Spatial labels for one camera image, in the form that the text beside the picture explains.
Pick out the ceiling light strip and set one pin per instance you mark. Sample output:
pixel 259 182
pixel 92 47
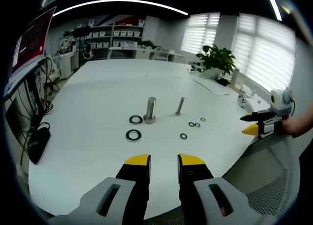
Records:
pixel 117 3

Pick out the white office chair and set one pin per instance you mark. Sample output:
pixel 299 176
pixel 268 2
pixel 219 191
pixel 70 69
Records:
pixel 88 51

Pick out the green potted plant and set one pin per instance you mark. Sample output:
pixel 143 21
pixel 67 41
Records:
pixel 217 58

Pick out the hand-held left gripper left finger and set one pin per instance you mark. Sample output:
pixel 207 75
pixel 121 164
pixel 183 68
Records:
pixel 107 205

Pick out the window blinds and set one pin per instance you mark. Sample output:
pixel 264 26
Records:
pixel 259 46

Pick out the thin threaded steel stud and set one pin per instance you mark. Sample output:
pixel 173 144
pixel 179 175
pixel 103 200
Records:
pixel 180 106

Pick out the large black washer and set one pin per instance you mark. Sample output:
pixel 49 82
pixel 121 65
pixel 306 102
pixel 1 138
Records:
pixel 127 135
pixel 131 119

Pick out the computer monitor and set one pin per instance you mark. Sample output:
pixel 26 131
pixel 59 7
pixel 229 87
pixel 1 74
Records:
pixel 34 39

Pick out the person's right hand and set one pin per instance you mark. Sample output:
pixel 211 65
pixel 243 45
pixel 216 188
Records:
pixel 293 127

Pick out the white bottle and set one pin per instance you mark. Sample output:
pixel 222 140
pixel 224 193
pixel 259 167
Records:
pixel 236 77

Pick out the black computer mouse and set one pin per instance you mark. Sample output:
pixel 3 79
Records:
pixel 39 144

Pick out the thick threaded steel stud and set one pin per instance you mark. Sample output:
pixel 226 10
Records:
pixel 150 110

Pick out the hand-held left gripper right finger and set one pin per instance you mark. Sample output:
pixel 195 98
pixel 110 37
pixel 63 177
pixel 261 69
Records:
pixel 203 186

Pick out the grey mesh office chair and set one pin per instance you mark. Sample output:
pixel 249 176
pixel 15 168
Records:
pixel 274 166

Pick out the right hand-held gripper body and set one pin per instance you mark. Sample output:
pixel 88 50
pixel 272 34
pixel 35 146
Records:
pixel 281 102

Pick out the shelf with white bins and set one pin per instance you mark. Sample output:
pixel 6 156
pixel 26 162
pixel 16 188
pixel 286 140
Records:
pixel 115 35

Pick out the white game controller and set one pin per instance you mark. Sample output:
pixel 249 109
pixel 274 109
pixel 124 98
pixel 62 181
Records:
pixel 244 102

